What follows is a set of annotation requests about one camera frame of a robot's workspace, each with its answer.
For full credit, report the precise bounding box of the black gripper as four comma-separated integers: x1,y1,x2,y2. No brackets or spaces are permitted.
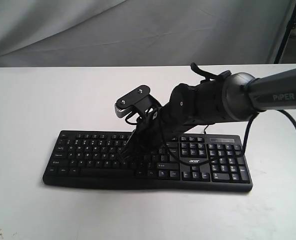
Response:
118,99,188,164

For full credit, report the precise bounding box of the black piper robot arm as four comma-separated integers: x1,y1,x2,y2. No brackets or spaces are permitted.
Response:
115,63,296,161

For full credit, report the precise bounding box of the black acer keyboard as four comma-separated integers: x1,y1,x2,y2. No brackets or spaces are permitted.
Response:
43,130,253,192

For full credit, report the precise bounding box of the grey backdrop cloth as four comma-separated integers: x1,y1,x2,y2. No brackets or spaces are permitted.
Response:
0,0,295,67

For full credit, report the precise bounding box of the black stand pole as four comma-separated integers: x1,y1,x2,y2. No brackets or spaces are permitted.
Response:
273,2,296,64

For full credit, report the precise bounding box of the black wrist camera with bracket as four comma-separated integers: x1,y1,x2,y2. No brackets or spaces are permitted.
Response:
114,85,162,125

